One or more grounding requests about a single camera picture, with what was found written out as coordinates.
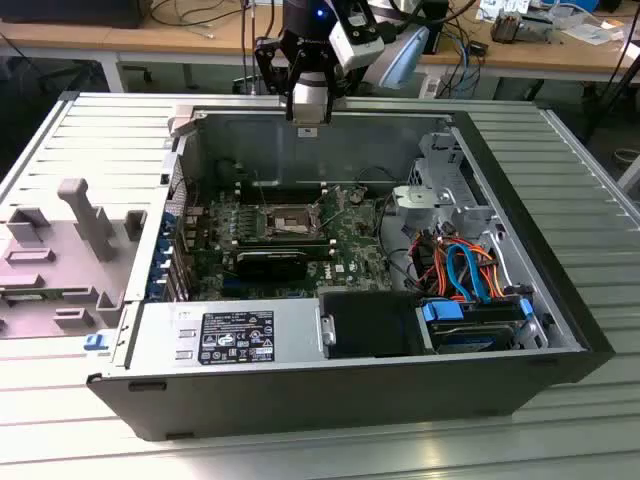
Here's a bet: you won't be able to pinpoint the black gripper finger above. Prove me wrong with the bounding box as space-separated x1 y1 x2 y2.
322 47 370 125
253 35 303 123

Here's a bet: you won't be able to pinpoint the CPU socket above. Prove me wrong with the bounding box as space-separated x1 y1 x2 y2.
263 200 324 239

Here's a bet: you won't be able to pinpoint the wooden desk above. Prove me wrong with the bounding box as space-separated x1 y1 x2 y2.
0 0 640 84

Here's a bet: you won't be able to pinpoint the green motherboard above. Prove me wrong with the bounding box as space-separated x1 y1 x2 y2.
187 180 397 302

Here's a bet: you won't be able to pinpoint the black graphics card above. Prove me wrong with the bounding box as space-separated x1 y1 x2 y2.
234 248 310 283

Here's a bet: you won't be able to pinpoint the metal drive cage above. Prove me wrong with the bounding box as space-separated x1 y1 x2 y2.
392 130 507 251

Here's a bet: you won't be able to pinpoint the brown cooler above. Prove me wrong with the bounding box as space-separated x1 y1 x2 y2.
489 10 524 45

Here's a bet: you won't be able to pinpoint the grey device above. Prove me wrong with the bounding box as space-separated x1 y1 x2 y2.
519 9 557 45

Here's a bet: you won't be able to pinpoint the black disk bay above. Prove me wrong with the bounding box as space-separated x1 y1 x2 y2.
319 290 426 360

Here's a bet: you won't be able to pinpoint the silver power supply unit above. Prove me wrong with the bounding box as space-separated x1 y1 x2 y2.
127 298 325 370

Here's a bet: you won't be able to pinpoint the white papers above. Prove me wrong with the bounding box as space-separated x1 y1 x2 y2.
562 17 626 47

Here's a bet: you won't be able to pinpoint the hard disk with blue carrier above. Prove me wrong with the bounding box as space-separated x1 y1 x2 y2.
418 296 535 357

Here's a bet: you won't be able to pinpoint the black tripod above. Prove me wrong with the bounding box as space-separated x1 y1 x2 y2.
582 44 640 144

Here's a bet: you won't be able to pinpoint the grey parts rack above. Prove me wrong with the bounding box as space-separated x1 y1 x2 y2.
0 177 150 341

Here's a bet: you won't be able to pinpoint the black grey PC case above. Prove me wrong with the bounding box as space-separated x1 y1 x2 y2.
85 92 616 442

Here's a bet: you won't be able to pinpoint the blue plastic clip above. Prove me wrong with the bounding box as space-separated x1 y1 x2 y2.
83 331 111 353

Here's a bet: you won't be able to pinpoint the white camera with black bracket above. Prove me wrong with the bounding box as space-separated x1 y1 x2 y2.
327 0 387 70

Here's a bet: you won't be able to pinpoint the black wire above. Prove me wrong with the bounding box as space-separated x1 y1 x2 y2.
377 195 420 294

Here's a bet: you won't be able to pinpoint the power plug with coloured wires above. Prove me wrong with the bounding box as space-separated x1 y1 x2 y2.
410 232 454 297

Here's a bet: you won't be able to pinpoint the blue wire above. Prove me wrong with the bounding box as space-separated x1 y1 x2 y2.
462 241 495 305
446 243 475 304

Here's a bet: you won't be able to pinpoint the orange wire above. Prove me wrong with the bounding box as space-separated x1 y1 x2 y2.
469 243 508 300

